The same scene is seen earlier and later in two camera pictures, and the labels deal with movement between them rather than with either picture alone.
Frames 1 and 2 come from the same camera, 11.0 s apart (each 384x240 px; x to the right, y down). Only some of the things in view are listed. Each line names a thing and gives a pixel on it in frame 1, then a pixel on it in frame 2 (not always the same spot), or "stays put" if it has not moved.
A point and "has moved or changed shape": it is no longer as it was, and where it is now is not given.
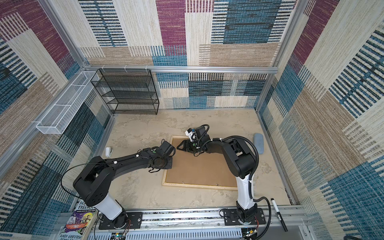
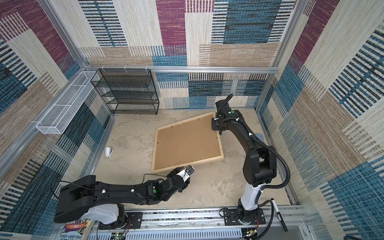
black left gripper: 169,166 -> 174,173
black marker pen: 279,214 stays put
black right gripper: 186,147 -> 214,126
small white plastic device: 108,151 stays put
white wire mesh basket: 57,118 stays put
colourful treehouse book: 79,222 stays put
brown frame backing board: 208,169 has moved or changed shape
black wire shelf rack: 127,91 stays put
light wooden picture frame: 176,184 -> 189,164
